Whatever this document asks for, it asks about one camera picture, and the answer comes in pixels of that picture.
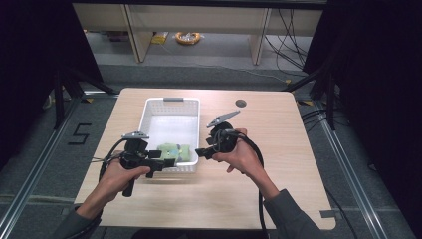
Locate bundle of black cables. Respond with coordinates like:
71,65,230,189
263,8,311,72

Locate black floor cables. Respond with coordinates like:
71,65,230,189
300,108,349,134

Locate aluminium floor rail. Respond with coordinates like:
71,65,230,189
0,97,82,230
313,99,390,239

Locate yellow cable coil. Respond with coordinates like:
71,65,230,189
174,31,202,46

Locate black metal stand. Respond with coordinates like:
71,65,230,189
53,65,117,130
282,65,336,131

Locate black curtain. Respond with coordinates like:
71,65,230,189
0,0,105,170
302,0,422,230

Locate right hand-held gripper cable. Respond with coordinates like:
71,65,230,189
217,128,269,239

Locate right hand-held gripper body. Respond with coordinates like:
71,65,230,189
205,110,242,154

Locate black floor cable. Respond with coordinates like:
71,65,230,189
323,186,360,239

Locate white plastic basket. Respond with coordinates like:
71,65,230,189
137,97,201,174

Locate green fuzzy sock with face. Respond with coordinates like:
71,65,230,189
167,144,192,164

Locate person's left hand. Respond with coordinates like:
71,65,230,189
98,160,151,204

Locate yellow packet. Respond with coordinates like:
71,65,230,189
150,32,169,46

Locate person's right hand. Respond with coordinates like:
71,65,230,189
212,127,267,187

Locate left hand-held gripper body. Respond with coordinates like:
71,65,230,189
119,130,154,197

